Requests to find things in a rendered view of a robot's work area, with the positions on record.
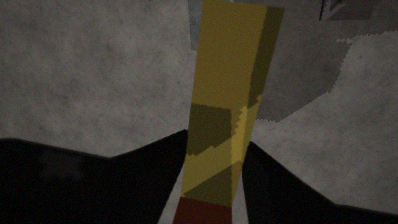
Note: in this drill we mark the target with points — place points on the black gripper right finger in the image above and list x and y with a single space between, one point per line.
274 195

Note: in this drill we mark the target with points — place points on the yellow and red bar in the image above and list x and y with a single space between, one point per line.
235 48

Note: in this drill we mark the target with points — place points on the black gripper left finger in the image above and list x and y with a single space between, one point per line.
130 188

